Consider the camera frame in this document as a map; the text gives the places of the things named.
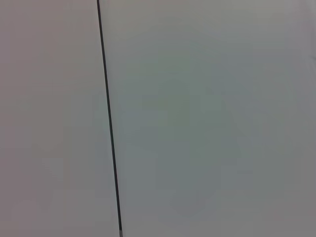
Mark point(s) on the thin black strip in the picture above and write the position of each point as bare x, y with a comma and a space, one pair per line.
108, 118

